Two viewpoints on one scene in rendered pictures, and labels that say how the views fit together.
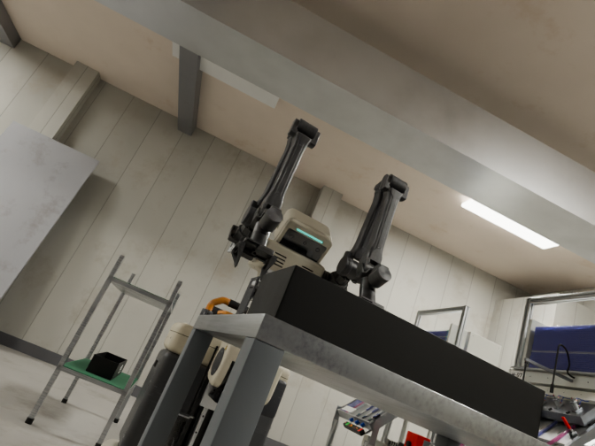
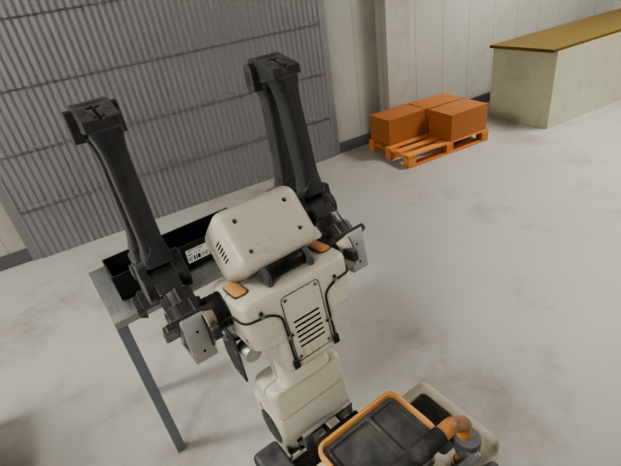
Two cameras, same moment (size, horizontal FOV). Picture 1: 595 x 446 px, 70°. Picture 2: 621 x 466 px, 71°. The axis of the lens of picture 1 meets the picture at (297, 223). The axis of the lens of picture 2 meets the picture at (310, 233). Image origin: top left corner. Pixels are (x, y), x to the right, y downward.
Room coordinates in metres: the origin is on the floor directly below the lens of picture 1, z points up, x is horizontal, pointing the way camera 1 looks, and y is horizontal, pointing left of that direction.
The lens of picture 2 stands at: (2.52, -0.16, 1.79)
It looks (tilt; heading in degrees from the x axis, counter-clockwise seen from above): 31 degrees down; 164
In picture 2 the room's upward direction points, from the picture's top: 9 degrees counter-clockwise
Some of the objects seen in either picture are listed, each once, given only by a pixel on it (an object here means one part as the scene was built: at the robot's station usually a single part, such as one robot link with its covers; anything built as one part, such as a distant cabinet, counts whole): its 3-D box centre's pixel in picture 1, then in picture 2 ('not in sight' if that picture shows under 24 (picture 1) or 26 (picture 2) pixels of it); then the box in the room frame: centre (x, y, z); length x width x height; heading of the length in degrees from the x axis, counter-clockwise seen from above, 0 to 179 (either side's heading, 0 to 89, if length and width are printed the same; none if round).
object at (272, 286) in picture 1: (395, 360); (178, 250); (0.83, -0.28, 0.86); 0.57 x 0.17 x 0.11; 106
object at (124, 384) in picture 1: (119, 345); not in sight; (3.38, 0.86, 0.55); 0.91 x 0.46 x 1.10; 9
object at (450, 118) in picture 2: not in sight; (427, 128); (-1.35, 2.38, 0.20); 1.06 x 0.73 x 0.40; 99
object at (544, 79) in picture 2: not in sight; (586, 63); (-1.47, 4.61, 0.40); 2.37 x 0.77 x 0.81; 99
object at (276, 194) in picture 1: (286, 173); (279, 141); (1.39, 0.11, 1.40); 0.11 x 0.06 x 0.43; 105
